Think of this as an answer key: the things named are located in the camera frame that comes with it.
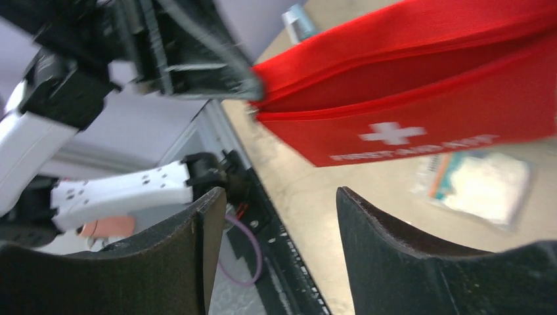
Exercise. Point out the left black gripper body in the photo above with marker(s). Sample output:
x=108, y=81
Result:
x=80, y=39

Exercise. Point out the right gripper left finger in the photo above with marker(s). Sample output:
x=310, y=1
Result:
x=168, y=268

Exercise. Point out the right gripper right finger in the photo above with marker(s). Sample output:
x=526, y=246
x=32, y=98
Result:
x=396, y=268

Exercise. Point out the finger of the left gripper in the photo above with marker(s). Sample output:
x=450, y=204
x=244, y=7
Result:
x=195, y=55

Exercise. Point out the red first aid pouch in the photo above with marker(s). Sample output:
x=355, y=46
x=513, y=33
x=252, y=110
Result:
x=416, y=78

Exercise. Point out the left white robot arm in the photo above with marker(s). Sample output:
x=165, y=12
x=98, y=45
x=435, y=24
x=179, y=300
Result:
x=36, y=132

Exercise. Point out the blue white tube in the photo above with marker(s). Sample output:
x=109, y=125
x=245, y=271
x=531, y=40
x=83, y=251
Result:
x=298, y=24

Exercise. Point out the beige gauze packet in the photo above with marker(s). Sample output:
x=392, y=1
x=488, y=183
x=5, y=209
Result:
x=491, y=186

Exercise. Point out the black metal base frame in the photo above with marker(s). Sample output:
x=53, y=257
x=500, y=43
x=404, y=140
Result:
x=261, y=270

